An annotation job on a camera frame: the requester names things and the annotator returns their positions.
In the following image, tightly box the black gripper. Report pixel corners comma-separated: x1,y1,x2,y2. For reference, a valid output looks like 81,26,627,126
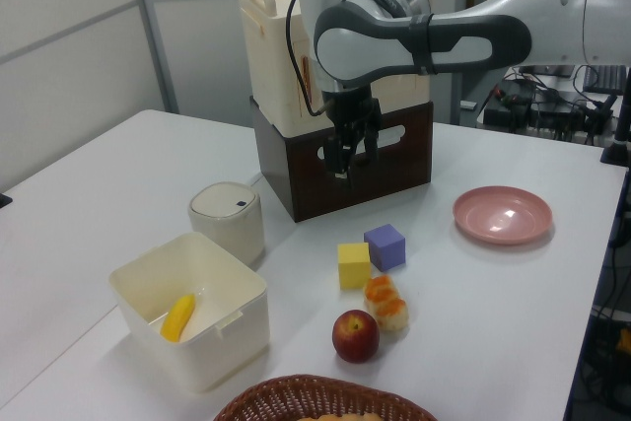
323,89,385,192

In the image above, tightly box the red apple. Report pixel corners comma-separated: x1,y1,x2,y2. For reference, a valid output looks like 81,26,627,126
331,309,381,363

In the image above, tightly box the white plastic container box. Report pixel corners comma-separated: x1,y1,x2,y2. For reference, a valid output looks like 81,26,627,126
108,232,270,394

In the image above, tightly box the dark brown crate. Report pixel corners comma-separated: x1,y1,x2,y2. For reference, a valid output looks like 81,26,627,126
249,95,436,223

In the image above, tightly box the purple cube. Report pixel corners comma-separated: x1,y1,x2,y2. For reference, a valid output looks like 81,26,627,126
363,224,407,273

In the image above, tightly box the yellow cube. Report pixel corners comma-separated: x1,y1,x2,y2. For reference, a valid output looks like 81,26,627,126
337,242,372,290

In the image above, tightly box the cream plastic machine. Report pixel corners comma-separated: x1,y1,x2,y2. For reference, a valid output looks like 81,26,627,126
238,0,435,139

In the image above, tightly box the small white lidded bin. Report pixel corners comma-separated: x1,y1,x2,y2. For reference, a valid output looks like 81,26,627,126
187,181,267,267

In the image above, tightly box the orange glazed bread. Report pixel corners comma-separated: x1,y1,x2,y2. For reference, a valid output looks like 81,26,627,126
363,274,410,332

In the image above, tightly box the black electronics box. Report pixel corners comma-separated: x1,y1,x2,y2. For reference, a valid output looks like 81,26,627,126
482,80,538,129

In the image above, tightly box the pink plate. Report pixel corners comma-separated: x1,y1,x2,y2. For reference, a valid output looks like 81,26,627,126
453,185,553,246

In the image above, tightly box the yellow banana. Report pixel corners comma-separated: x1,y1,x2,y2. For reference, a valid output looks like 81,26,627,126
160,293,197,343

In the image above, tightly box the brown wicker basket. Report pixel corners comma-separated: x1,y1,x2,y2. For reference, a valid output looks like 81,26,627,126
212,374,440,421

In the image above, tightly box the long baked bread loaf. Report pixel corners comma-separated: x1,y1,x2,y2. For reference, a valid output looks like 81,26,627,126
295,410,381,421

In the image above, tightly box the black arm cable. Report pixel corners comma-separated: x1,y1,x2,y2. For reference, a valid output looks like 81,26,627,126
284,0,376,119

